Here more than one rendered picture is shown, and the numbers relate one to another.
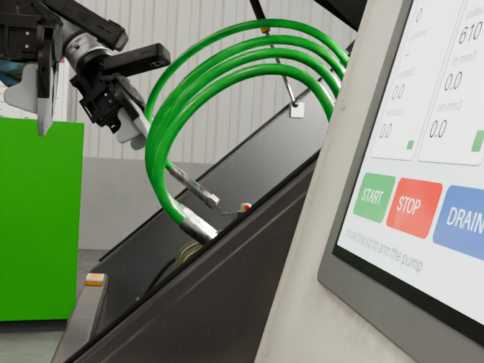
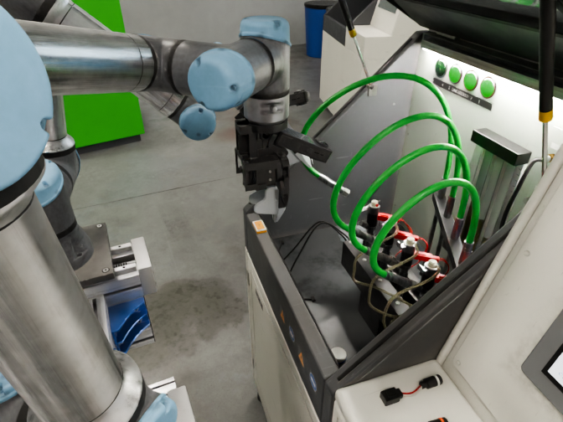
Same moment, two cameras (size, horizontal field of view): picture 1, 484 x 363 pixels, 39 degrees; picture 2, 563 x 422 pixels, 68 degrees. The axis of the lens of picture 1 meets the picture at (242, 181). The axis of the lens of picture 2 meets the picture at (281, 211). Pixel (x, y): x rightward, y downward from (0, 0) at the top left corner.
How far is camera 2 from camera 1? 0.64 m
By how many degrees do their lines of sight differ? 32
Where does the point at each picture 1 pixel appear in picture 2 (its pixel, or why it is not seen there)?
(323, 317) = (533, 398)
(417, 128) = not seen: outside the picture
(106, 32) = (320, 155)
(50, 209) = not seen: hidden behind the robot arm
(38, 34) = (278, 172)
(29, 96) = (271, 206)
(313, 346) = (524, 409)
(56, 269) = (125, 104)
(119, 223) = not seen: hidden behind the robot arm
